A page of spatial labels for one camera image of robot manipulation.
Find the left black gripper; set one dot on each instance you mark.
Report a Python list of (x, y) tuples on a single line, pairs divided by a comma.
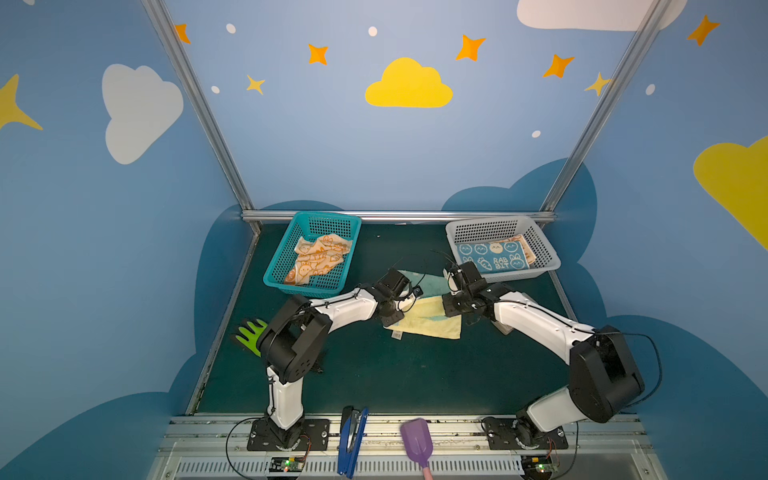
[(396, 312)]

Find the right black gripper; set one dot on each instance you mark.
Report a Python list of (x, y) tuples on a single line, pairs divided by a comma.
[(455, 304)]

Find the blue rabbit pattern towel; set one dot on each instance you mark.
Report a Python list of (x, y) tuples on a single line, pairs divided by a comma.
[(494, 257)]

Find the plain mint green towel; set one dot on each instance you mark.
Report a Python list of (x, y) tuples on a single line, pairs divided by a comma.
[(427, 317)]

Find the orange cream patterned towel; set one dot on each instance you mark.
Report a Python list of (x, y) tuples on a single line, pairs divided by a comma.
[(317, 258)]

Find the teal plastic basket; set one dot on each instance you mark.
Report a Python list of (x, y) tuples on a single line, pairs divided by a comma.
[(311, 225)]

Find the orange striped rabbit towel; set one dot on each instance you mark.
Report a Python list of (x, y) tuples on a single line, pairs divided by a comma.
[(530, 256)]

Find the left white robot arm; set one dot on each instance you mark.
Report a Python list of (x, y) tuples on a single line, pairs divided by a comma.
[(293, 340)]

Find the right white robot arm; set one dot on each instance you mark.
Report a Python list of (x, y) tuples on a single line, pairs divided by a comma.
[(603, 376)]

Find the grey sponge block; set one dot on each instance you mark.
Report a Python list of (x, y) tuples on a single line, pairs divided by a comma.
[(503, 328)]

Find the grey plastic basket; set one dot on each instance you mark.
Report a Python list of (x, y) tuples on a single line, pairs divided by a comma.
[(502, 228)]

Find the blue stapler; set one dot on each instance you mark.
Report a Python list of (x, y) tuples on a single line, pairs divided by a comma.
[(352, 426)]

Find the purple plastic scoop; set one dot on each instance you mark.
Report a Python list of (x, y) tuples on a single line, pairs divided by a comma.
[(418, 444)]

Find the right green circuit board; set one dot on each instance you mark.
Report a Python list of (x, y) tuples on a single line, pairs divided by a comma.
[(537, 468)]

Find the green circuit board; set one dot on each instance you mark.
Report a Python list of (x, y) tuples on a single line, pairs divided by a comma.
[(286, 465), (537, 468)]

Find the left green circuit board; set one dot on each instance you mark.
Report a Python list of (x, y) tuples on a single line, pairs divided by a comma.
[(286, 465)]

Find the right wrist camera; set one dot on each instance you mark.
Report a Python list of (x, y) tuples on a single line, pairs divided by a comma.
[(450, 275)]

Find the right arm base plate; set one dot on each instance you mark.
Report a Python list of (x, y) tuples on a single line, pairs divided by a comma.
[(515, 434)]

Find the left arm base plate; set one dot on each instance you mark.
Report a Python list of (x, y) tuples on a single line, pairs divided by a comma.
[(312, 434)]

